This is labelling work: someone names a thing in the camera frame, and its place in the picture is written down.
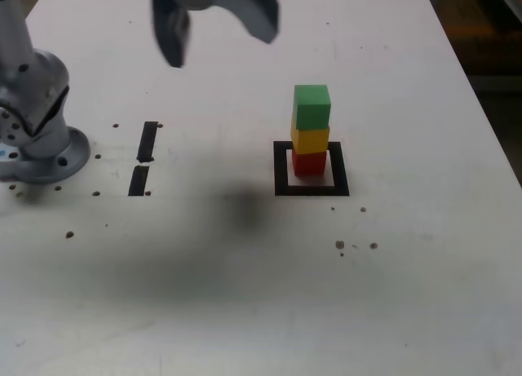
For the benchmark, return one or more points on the red cube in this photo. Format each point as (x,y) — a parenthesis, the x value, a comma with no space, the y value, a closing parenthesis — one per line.
(308,164)

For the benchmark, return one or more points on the brown background furniture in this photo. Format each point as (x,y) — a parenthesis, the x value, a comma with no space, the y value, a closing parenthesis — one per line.
(489,33)

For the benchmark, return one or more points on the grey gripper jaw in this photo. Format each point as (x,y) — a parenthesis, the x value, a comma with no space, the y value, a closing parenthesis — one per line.
(244,5)

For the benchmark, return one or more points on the yellow cube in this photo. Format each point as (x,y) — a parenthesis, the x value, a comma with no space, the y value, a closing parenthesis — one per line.
(310,141)

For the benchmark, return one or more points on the black tape strip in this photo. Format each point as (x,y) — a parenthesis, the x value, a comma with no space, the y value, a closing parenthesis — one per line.
(147,143)

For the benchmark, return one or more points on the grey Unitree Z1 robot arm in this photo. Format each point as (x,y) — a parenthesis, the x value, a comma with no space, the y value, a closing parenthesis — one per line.
(41,86)

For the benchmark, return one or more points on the green cube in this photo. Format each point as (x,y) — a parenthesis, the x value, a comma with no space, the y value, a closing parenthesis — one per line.
(312,109)

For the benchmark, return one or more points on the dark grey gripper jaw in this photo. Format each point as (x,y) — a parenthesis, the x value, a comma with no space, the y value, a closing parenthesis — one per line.
(169,25)

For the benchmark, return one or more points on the black tape square outline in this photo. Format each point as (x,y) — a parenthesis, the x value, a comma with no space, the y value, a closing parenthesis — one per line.
(281,172)

